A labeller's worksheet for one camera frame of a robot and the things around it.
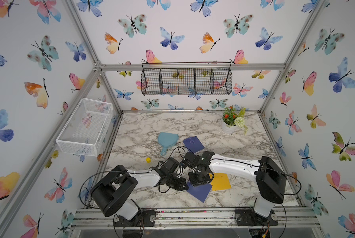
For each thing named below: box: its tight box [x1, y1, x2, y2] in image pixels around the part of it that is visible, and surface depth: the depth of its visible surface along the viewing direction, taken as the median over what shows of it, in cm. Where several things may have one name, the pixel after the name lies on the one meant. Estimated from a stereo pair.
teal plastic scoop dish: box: [157, 131, 179, 156], surface depth 108 cm
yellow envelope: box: [208, 172, 232, 191], surface depth 87 cm
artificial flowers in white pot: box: [221, 105, 249, 136], surface depth 100 cm
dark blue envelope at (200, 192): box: [186, 181, 213, 203], surface depth 84 cm
